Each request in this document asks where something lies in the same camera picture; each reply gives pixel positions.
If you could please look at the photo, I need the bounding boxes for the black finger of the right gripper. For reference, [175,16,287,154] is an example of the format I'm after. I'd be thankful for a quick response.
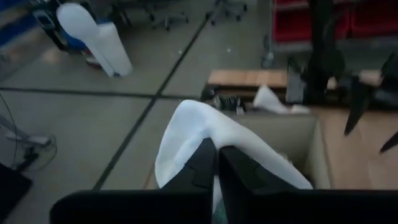
[379,130,398,155]
[343,77,373,137]

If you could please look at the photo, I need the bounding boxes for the red storage crates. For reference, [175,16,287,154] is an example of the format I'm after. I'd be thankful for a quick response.
[260,0,398,69]

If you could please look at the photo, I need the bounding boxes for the grey metal floor stand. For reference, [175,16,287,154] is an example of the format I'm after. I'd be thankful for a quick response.
[0,114,53,147]

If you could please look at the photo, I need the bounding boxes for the black equipment stand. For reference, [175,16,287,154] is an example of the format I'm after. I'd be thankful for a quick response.
[29,0,71,52]

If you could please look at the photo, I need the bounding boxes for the black floor cable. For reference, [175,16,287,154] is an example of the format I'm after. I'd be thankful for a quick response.
[0,93,58,174]

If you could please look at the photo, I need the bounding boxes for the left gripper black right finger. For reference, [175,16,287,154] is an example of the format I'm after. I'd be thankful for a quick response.
[218,144,297,192]

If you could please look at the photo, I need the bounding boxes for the black flat base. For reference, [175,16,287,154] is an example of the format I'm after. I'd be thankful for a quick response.
[0,161,34,220]

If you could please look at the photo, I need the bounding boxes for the grey metal box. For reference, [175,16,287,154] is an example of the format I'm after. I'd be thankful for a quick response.
[285,57,307,104]

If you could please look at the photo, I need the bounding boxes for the white garment with red print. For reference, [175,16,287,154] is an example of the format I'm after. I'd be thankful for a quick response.
[154,99,313,207]

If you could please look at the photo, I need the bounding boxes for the white crumpled cloth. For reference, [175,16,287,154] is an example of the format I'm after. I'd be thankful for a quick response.
[252,83,312,115]

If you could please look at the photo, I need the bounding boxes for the black office chair base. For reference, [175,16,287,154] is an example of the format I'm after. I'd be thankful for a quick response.
[141,0,190,32]
[205,0,249,27]

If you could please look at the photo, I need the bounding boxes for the beige fabric storage box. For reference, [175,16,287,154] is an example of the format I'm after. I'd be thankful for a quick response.
[142,112,332,190]

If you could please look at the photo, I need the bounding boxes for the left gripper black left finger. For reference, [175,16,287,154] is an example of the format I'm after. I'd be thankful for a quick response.
[160,138,218,192]

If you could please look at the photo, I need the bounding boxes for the dark teal dotted garment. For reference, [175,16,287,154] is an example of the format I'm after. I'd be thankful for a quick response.
[212,198,229,224]

